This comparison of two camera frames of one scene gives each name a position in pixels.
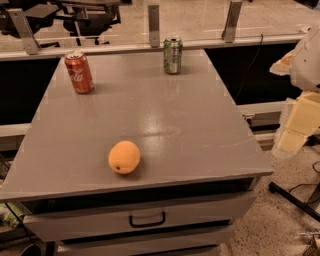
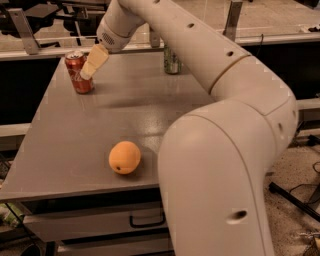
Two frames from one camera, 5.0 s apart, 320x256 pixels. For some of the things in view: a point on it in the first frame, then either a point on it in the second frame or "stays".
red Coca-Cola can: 79,71 stays
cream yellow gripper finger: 304,120 to 97,58
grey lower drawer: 146,244 stays
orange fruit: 124,157 stays
